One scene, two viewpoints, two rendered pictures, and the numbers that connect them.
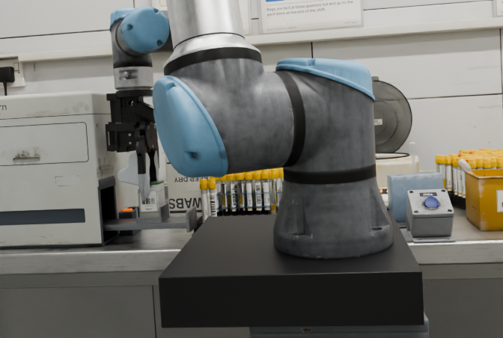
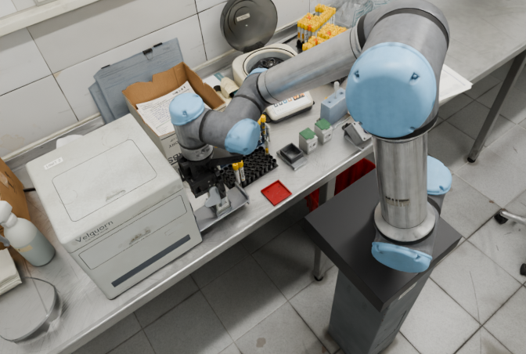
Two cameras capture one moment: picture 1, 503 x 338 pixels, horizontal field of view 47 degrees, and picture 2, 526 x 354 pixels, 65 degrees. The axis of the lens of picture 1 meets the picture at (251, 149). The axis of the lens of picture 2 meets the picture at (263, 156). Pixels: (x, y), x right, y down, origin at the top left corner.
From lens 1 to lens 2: 108 cm
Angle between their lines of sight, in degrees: 57
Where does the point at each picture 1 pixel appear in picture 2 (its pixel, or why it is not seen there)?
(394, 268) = (452, 238)
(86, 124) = (181, 195)
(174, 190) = (170, 152)
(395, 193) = (330, 114)
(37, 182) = (152, 242)
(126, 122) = (199, 173)
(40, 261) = (178, 276)
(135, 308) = not seen: hidden behind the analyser
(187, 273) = (389, 291)
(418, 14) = not seen: outside the picture
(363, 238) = not seen: hidden behind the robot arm
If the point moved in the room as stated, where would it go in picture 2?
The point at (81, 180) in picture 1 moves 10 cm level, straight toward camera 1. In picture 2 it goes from (184, 223) to (217, 240)
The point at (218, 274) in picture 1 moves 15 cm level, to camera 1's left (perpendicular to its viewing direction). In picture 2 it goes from (401, 284) to (362, 330)
